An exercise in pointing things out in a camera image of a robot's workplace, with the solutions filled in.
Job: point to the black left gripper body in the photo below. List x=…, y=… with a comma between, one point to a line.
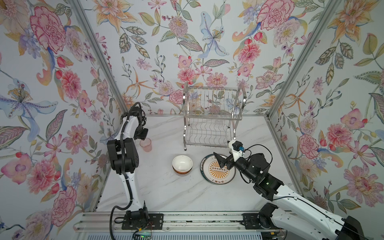
x=140, y=133

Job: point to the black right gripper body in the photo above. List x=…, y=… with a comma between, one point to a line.
x=242, y=165

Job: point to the pink drinking glass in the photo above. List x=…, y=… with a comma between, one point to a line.
x=146, y=145

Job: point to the orange patterned plate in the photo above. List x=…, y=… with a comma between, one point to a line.
x=214, y=174

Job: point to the orange bowl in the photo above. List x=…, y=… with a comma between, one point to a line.
x=182, y=163

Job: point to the dark rimmed white plate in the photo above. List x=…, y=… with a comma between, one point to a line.
x=202, y=168

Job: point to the pink floral patterned bowl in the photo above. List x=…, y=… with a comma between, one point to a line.
x=182, y=173

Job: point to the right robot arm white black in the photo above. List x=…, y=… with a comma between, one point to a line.
x=288, y=210

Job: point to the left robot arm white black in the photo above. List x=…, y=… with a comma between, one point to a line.
x=124, y=160

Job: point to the steel two-tier dish rack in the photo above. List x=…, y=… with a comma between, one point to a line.
x=212, y=115

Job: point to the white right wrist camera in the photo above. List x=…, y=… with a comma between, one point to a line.
x=236, y=149

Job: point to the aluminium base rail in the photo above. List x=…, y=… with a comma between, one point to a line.
x=165, y=222

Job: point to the aluminium left corner frame post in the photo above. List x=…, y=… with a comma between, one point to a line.
x=95, y=46

